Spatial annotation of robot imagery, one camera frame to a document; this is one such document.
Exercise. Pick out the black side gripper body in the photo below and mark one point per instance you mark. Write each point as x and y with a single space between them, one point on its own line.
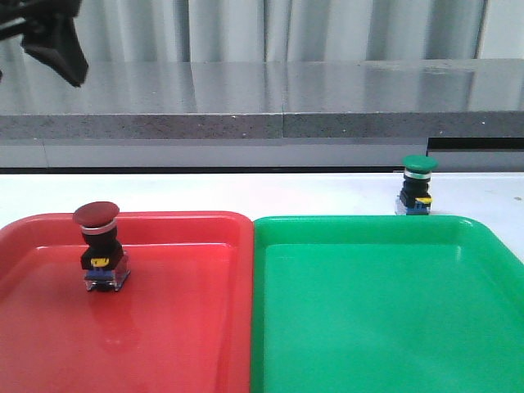
21 17

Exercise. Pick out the green plastic tray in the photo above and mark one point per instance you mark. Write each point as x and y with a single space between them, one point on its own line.
385 304

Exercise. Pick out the red mushroom push button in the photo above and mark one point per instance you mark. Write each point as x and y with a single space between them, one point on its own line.
105 263

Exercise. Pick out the grey stone counter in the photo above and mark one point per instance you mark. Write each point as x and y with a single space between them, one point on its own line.
239 116

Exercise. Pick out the white pleated curtain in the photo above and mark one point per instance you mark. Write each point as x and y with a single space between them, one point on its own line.
279 31

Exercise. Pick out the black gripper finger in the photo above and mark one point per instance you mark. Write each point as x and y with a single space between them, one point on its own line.
52 40

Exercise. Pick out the green mushroom push button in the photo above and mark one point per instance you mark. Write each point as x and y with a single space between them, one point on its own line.
414 197

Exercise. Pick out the red plastic tray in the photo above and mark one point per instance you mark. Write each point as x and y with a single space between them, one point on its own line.
181 322

